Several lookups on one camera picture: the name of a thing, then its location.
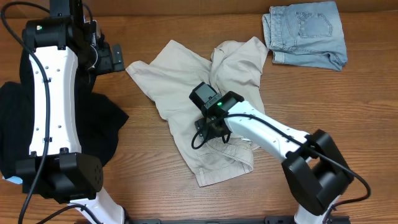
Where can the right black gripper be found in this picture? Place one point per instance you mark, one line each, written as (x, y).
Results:
(206, 132)

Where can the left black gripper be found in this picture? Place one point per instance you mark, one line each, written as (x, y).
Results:
(107, 64)

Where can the beige khaki shorts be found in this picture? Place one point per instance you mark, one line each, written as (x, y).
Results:
(169, 81)

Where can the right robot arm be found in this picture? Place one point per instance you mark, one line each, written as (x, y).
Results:
(315, 170)

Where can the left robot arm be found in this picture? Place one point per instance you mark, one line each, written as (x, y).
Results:
(60, 46)

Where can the black garment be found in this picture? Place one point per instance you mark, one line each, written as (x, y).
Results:
(98, 119)

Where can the folded light denim shorts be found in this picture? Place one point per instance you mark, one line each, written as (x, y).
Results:
(306, 35)

